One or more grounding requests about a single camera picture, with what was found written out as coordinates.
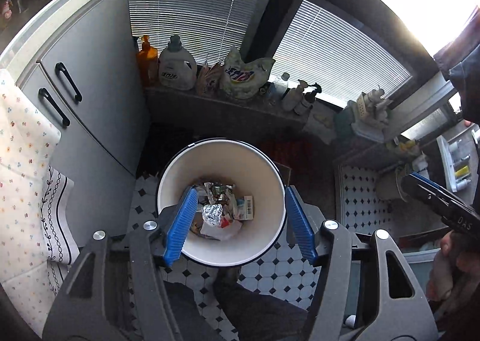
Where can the orange pump bottle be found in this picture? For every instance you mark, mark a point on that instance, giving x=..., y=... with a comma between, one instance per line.
x=147, y=62

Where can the white laundry detergent jug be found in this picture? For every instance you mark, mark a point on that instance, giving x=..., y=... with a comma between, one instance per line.
x=177, y=67

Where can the washing powder bag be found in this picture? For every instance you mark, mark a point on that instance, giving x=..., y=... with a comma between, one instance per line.
x=242, y=81

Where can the person's right hand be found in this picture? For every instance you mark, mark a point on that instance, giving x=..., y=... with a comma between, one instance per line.
x=455, y=273

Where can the small pink figurine bottle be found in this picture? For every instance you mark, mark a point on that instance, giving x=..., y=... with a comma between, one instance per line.
x=6, y=11

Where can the floral white tablecloth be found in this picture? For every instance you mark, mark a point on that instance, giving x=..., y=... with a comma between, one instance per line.
x=37, y=248

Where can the grey cabinet doors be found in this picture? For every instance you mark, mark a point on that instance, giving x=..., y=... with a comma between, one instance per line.
x=86, y=83

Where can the large foil ball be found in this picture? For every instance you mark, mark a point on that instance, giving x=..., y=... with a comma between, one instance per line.
x=212, y=214

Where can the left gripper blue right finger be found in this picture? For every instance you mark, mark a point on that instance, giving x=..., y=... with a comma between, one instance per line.
x=300, y=225

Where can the white trash bin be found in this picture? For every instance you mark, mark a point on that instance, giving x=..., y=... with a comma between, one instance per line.
x=253, y=173

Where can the white paper wrapper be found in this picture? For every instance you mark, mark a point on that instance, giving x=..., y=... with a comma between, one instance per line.
x=228, y=230

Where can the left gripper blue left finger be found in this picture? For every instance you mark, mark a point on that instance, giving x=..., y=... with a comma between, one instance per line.
x=176, y=222

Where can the blue white cardboard box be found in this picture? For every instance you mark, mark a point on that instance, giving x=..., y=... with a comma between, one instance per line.
x=245, y=208

